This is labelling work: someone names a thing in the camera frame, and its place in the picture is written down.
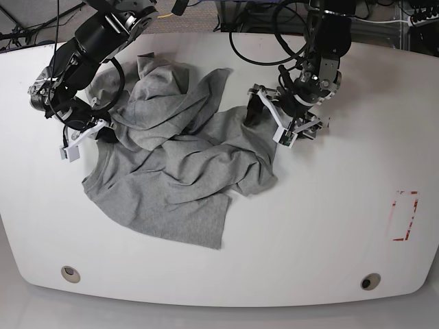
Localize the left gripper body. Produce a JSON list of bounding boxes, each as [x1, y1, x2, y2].
[[278, 63, 342, 119]]

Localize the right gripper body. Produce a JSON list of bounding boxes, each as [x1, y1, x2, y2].
[[28, 66, 95, 129]]

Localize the grey T-shirt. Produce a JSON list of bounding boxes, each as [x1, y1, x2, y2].
[[82, 53, 276, 249]]

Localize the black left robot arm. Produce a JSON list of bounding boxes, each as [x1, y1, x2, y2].
[[244, 1, 355, 147]]

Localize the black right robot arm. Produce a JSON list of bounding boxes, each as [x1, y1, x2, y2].
[[28, 1, 158, 143]]

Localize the red tape rectangle marking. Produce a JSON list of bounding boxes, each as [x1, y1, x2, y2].
[[388, 191, 419, 241]]

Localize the white power strip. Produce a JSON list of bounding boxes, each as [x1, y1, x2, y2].
[[407, 5, 438, 27]]

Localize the left table grommet hole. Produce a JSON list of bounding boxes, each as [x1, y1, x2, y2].
[[61, 266, 80, 284]]

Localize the table grommet hole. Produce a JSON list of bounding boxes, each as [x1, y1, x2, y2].
[[360, 273, 381, 291], [61, 266, 80, 284]]

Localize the right table grommet hole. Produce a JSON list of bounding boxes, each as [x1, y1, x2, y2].
[[360, 273, 381, 291]]

